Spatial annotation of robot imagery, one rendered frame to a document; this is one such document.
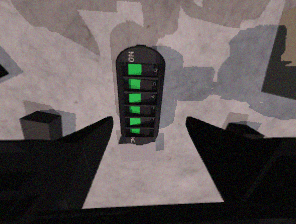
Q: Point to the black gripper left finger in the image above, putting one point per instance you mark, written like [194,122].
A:
[68,164]

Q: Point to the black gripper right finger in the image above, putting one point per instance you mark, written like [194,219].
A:
[236,163]

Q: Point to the dark grey switch controller unit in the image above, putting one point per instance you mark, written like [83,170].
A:
[140,74]

